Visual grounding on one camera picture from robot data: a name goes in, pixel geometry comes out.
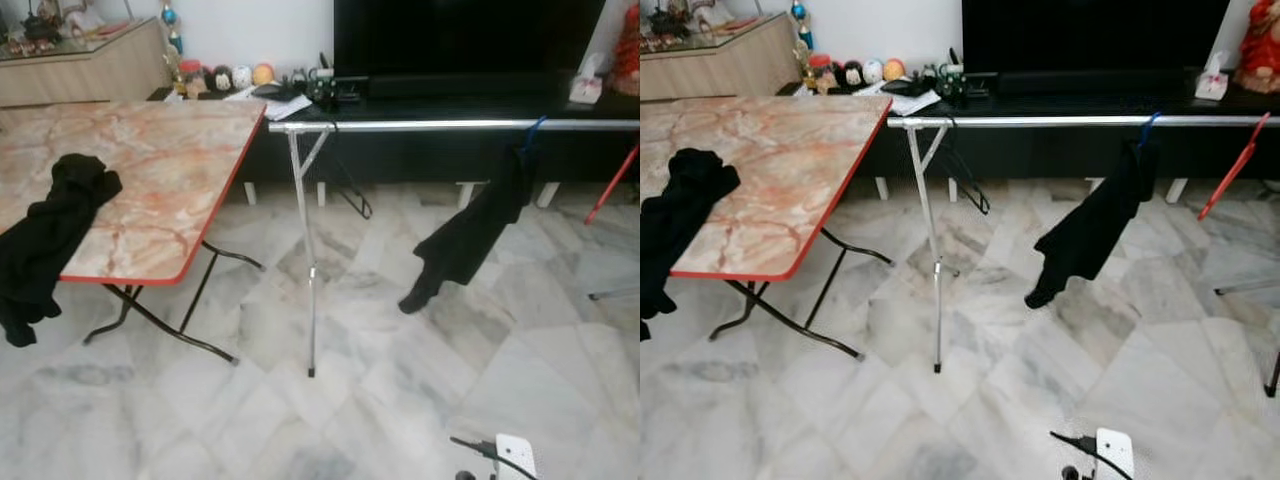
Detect white papers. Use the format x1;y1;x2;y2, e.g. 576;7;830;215
225;85;313;121
860;80;941;116

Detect beige wooden sideboard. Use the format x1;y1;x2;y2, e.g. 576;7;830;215
640;10;801;101
0;15;171;109

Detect white pink tissue box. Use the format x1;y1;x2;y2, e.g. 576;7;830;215
568;52;606;106
1195;48;1231;101

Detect red fortune god figurine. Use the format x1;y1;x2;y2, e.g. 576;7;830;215
1235;0;1280;93
612;0;641;96

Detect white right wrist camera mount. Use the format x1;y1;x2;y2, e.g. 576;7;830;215
1095;428;1136;480
495;432;539;480

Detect black TV console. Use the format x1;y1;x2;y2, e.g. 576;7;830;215
780;85;1280;204
150;88;641;208

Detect black wire hanger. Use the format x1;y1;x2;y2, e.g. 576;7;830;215
945;120;992;216
325;125;374;220

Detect black shirt with green print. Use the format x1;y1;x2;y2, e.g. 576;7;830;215
1024;135;1161;309
398;140;541;315

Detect black knit garment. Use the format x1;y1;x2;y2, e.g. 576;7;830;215
640;148;743;341
0;153;123;348

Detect red plastic hanger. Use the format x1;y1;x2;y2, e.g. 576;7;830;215
1198;112;1271;222
585;145;641;226

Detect black flat television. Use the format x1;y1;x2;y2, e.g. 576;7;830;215
962;0;1231;73
333;0;606;77

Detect silver metal clothes rack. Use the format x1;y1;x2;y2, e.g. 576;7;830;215
268;116;641;379
888;112;1280;397

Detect green black desk gadget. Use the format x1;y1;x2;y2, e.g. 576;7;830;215
932;48;996;101
303;52;369;106

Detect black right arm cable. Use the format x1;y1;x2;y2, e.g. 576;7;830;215
1050;430;1131;480
450;435;536;480

